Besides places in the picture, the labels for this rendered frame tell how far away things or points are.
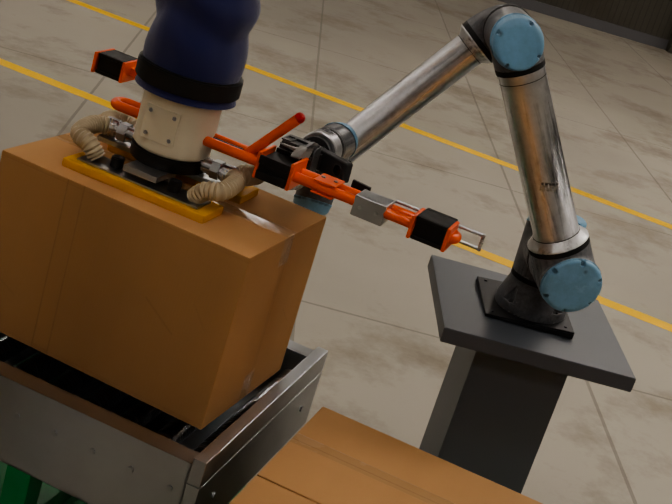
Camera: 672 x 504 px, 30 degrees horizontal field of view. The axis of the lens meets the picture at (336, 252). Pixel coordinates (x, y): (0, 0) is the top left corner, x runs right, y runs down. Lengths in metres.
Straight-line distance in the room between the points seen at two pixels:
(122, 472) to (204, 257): 0.46
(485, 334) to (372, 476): 0.55
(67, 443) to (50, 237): 0.43
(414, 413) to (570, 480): 0.56
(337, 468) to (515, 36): 1.02
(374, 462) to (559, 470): 1.59
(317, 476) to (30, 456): 0.60
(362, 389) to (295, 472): 1.70
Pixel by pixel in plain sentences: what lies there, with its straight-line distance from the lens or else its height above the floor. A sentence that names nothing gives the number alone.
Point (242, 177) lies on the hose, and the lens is 2.64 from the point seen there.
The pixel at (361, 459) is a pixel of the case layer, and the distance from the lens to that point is 2.81.
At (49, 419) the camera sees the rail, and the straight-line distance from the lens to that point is 2.64.
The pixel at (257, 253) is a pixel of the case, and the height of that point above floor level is 0.99.
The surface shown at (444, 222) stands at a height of 1.14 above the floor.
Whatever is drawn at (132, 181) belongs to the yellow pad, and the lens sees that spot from 2.64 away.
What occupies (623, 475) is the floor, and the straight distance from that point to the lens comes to 4.48.
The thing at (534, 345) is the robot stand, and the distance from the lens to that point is 3.17.
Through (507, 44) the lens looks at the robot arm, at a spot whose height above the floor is 1.46.
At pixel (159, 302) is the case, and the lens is 2.59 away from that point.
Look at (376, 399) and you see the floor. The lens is 4.33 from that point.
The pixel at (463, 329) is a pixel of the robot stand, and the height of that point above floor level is 0.75.
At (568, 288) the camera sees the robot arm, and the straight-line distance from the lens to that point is 3.06.
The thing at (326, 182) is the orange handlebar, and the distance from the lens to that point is 2.58.
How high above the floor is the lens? 1.90
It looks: 20 degrees down
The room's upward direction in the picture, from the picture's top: 17 degrees clockwise
